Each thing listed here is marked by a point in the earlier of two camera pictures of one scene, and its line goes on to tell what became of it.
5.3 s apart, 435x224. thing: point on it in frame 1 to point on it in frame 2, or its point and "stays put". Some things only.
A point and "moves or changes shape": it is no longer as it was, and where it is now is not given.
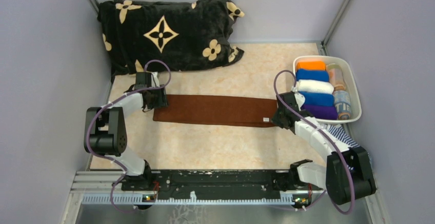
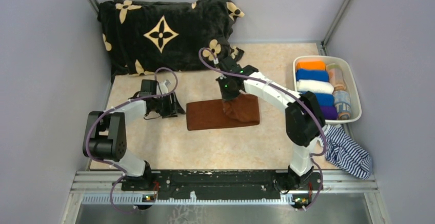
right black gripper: x=276 y=120 to x=225 y=95
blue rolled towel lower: x=318 y=99 stays put
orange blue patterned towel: x=342 y=101 stays put
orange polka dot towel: x=336 y=76 stays put
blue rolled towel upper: x=315 y=75 stays put
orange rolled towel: x=319 y=66 stays put
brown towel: x=216 y=110 moves or changes shape
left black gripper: x=161 y=101 to x=173 y=109
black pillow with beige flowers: x=188 y=35 stays put
